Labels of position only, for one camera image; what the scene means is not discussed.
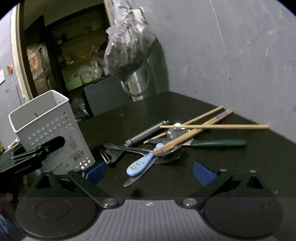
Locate green box on shelf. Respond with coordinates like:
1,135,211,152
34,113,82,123
66,77,84,91

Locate grey handled peeler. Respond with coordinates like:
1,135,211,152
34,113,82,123
100,120,171,165

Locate dark grey cabinet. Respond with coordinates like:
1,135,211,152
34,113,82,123
84,76,131,116

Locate white perforated plastic utensil caddy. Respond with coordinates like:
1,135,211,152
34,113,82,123
9,90,95,174

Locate steel spoon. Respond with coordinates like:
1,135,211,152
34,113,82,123
156,144,182,158
166,123,190,140

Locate steel butter knife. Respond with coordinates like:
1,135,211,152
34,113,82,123
123,157,158,187

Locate wooden chopstick long top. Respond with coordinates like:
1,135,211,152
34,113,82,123
160,125,269,130

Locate wooden chopstick plain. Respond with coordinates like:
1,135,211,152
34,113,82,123
152,106,224,139

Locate steel fork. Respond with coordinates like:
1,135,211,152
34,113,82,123
103,144,152,155

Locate white wall switch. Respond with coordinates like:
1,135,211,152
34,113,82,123
0,70,5,85

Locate wooden chopstick purple band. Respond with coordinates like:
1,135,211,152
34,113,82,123
154,109,233,156
154,110,234,156

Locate green handled knife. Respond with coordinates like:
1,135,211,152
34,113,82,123
147,138,247,148

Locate light blue ceramic spoon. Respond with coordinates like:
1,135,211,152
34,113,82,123
126,143,164,177

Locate grey hose loop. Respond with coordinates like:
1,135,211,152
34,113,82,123
120,58,151,98

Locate clear plastic bag on hook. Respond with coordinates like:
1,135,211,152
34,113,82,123
104,9,156,84

